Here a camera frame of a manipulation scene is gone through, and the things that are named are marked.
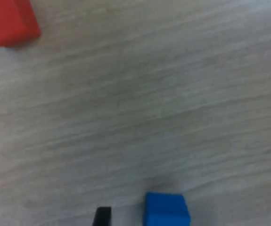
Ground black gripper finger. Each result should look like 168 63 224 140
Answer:
92 206 113 226

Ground blue cube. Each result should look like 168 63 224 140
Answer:
144 192 191 226

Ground red cube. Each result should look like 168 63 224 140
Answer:
0 0 42 48

